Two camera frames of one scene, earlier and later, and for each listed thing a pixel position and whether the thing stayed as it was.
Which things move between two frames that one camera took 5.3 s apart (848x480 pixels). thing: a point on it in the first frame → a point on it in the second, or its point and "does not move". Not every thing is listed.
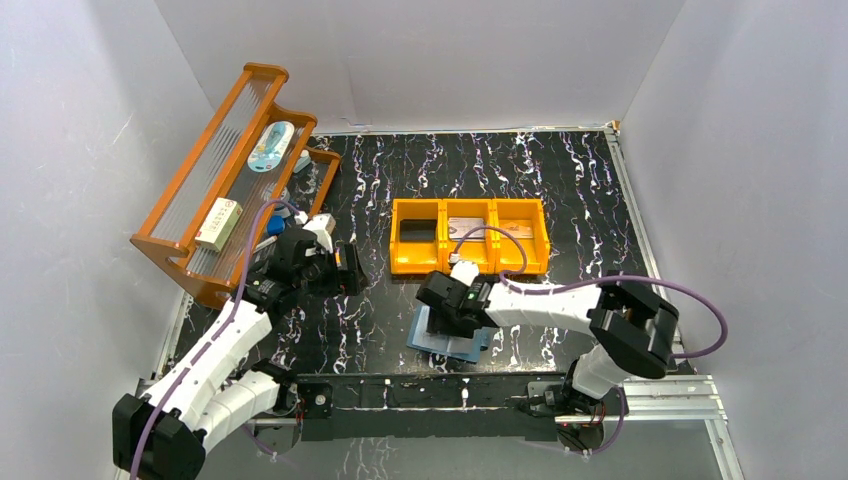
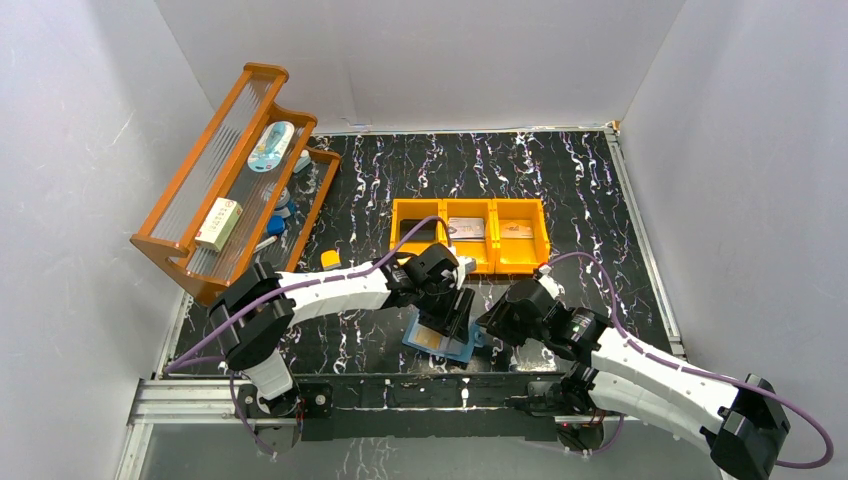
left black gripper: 348,270 → 448,323
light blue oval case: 269,149 does not move
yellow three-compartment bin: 499,234 does not move
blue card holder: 462,348 does not move
